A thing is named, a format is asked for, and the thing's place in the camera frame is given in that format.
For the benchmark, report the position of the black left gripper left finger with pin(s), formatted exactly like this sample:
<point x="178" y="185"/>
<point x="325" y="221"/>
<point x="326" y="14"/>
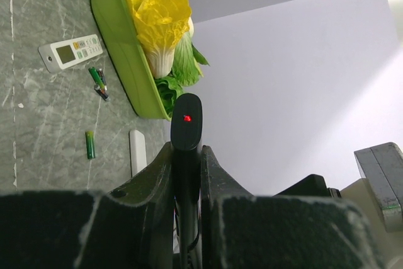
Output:
<point x="129" y="227"/>

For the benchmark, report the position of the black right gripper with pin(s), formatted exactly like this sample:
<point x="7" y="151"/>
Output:
<point x="308" y="185"/>

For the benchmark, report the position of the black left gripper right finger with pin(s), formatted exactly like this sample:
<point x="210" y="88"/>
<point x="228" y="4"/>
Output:
<point x="240" y="230"/>

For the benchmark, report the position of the white remote control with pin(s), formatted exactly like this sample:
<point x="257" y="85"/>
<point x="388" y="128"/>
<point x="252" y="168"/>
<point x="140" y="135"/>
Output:
<point x="138" y="155"/>

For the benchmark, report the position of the green battery apart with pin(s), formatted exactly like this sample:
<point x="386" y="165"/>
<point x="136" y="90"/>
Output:
<point x="90" y="148"/>

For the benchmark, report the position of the black remote control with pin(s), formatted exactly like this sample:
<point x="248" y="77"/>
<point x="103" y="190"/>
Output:
<point x="186" y="145"/>

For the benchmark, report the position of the small white button remote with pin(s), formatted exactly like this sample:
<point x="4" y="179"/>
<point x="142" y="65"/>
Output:
<point x="59" y="56"/>

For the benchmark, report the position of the green lettuce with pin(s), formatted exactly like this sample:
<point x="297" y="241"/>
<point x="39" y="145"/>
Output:
<point x="169" y="90"/>

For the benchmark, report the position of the black battery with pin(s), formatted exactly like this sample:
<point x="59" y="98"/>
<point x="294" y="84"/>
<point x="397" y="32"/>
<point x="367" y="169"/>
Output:
<point x="101" y="92"/>
<point x="102" y="77"/>

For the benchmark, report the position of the green napa cabbage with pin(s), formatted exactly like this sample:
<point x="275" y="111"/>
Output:
<point x="184" y="69"/>

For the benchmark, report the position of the yellow napa cabbage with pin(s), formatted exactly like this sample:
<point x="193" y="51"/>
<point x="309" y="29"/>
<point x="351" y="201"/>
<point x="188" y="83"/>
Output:
<point x="160" y="25"/>

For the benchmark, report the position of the green plastic tray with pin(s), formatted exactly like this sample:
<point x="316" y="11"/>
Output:
<point x="120" y="37"/>

